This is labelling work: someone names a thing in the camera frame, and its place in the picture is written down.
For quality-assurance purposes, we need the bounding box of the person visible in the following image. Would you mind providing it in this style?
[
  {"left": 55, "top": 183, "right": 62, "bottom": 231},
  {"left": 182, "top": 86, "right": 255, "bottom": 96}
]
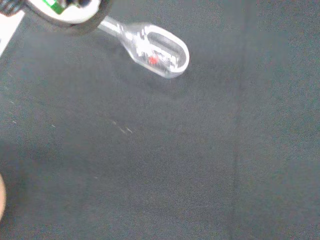
[{"left": 0, "top": 173, "right": 7, "bottom": 222}]

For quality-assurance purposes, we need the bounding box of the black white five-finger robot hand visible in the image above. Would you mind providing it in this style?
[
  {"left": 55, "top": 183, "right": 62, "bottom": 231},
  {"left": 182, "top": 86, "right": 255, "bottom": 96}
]
[{"left": 0, "top": 0, "right": 114, "bottom": 35}]

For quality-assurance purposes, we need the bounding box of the black bench cloth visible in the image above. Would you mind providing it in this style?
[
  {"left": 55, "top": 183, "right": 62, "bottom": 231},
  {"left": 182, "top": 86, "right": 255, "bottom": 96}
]
[{"left": 0, "top": 0, "right": 320, "bottom": 240}]

